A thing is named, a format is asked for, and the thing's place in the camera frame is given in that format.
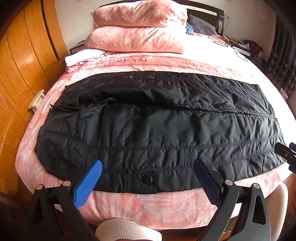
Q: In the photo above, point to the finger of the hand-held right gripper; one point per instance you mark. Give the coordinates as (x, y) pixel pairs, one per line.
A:
(286, 154)

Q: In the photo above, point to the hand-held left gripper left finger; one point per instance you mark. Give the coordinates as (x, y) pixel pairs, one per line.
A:
(89, 182)

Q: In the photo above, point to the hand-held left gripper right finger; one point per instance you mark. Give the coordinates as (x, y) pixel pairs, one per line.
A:
(208, 183)

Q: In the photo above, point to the black quilted jacket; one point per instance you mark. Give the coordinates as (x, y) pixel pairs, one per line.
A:
(161, 129)

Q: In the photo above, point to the person's right leg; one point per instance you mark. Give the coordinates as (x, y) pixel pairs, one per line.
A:
(277, 201)

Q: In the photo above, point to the person's leg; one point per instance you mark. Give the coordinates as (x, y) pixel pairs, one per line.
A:
(127, 229)
(277, 201)

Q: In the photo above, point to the person's left leg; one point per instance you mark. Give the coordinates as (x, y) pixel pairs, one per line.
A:
(127, 229)

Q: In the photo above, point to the pink floral bed blanket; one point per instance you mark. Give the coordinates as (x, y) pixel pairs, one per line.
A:
(148, 208)

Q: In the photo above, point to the white stool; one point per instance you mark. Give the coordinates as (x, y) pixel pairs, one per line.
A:
(37, 98)

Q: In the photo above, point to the dark patterned curtain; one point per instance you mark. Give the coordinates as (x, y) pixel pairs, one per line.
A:
(282, 55)

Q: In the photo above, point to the white bedside table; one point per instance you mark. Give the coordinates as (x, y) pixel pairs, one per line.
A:
(241, 51)

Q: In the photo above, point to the dark red cloth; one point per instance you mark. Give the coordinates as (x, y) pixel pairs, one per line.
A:
(254, 46)

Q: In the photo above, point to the white knitted cloth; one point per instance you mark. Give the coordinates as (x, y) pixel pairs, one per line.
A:
(76, 59)

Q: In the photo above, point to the dark bedside cabinet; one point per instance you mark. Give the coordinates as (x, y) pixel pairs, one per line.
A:
(77, 49)

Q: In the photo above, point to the wooden wardrobe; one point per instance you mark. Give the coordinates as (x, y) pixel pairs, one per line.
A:
(23, 58)

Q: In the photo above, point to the pink plush pillow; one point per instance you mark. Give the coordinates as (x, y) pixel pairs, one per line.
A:
(138, 12)
(134, 39)

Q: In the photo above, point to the dark grey pillow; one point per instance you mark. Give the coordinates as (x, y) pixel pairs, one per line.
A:
(203, 26)

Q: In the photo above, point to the blue cloth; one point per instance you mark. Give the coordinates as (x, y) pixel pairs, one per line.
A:
(189, 29)

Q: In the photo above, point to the dark bed headboard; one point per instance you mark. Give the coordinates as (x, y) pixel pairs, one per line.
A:
(208, 9)

